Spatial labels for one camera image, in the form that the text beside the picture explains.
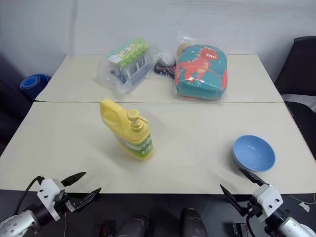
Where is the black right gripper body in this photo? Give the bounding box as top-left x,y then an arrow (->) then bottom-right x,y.
237,200 -> 265,220

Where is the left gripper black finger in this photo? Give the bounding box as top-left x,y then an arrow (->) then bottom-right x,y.
61,171 -> 87,192
74,187 -> 102,212

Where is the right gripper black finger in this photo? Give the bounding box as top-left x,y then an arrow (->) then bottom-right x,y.
238,168 -> 269,188
220,184 -> 245,216

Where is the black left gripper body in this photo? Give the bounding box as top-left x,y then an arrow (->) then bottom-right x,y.
54,191 -> 81,216

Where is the blue bowl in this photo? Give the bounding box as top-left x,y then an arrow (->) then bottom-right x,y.
233,134 -> 276,173

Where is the yellow detergent bottle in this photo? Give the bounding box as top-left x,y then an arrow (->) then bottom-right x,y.
99,98 -> 154,160

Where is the small black floor block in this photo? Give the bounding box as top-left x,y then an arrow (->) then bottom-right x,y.
232,222 -> 250,237

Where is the dark rounded shape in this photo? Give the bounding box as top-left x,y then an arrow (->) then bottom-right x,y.
115,213 -> 152,237
179,207 -> 208,237

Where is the white paper scrap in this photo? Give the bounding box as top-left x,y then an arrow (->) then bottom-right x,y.
297,201 -> 311,213

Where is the dark bulky furniture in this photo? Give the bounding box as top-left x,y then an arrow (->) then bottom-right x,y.
0,53 -> 33,150

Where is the blue rolled mat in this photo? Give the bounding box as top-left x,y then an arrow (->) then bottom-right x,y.
19,74 -> 52,98

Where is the clear plastic tube pack bag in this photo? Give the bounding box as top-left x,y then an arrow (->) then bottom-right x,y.
92,37 -> 164,95

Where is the teal dinosaur backpack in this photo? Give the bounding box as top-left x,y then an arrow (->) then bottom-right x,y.
174,44 -> 228,101

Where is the black office chair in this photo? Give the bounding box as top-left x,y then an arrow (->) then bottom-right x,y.
274,36 -> 316,161

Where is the green-capped test tube pack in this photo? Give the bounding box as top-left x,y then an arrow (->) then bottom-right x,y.
107,37 -> 153,85

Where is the clear plastic backpack bag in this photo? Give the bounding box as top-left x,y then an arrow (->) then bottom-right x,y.
172,30 -> 238,105

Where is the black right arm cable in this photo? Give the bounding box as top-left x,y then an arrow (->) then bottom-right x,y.
245,214 -> 256,237

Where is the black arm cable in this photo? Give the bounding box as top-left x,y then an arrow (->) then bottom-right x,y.
14,175 -> 42,215
245,214 -> 256,237

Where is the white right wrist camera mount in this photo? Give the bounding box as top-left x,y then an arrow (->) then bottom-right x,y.
251,184 -> 284,218

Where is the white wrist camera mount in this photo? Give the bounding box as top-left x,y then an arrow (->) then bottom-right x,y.
37,178 -> 67,221
251,184 -> 284,218

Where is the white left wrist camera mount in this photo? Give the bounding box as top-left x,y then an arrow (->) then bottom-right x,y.
37,178 -> 67,221

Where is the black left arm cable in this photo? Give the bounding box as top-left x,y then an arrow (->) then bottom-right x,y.
14,175 -> 42,215

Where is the thin white floor wire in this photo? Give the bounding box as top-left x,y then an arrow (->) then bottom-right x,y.
288,193 -> 316,206

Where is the black strap bundle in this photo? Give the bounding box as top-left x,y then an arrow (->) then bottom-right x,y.
154,60 -> 177,78

